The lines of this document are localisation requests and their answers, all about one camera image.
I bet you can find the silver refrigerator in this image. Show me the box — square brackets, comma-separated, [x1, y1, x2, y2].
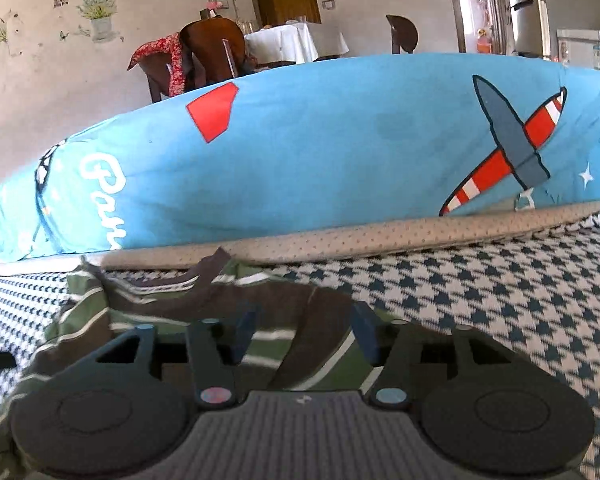
[502, 0, 600, 61]

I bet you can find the table with white tablecloth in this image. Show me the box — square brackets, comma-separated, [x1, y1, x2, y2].
[242, 20, 351, 67]

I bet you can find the brown wooden chair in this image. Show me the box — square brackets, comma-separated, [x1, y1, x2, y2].
[180, 17, 249, 89]
[145, 52, 182, 104]

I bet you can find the green brown striped shirt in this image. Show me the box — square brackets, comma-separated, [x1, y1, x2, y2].
[0, 247, 416, 480]

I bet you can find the blue cushion with plane print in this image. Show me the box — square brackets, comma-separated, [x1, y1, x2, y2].
[42, 52, 600, 252]

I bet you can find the white chest freezer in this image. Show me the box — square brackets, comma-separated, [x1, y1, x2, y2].
[556, 29, 600, 72]

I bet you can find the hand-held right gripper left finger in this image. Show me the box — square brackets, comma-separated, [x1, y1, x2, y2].
[96, 305, 258, 408]

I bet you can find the dark round-back wooden chair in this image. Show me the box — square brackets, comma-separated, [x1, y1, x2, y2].
[386, 14, 420, 55]

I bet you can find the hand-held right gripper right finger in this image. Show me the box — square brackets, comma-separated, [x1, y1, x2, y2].
[351, 302, 510, 408]

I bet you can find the lavender pot wall sticker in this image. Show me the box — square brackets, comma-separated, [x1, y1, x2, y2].
[76, 0, 119, 43]

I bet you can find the houndstooth sofa seat cover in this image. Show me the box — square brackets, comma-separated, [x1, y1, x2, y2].
[0, 200, 600, 480]

